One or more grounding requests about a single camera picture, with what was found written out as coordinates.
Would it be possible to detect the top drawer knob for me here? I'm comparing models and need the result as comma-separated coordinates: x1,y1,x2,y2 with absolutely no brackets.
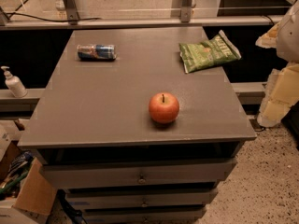
137,175,146,184

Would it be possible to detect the red apple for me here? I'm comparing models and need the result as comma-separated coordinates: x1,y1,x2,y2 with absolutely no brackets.
149,92,179,124

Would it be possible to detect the redbull can lying down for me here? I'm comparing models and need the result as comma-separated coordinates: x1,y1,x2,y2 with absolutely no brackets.
77,44,117,61

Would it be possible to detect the white pump bottle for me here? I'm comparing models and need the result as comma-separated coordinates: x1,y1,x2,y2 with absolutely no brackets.
1,66,27,98

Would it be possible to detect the green chip bag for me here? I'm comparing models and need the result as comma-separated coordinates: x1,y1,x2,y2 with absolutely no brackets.
179,30,241,74

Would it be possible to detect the black cable on rail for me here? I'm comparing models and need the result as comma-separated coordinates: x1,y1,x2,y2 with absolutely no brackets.
0,0,102,23

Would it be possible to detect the grey drawer cabinet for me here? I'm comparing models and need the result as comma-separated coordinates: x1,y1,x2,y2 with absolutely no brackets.
20,27,255,224

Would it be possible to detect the cardboard box with clutter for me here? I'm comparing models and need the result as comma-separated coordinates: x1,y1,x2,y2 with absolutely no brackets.
0,124,58,224

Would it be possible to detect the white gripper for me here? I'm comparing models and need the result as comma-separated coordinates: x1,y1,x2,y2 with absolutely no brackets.
255,0,299,127

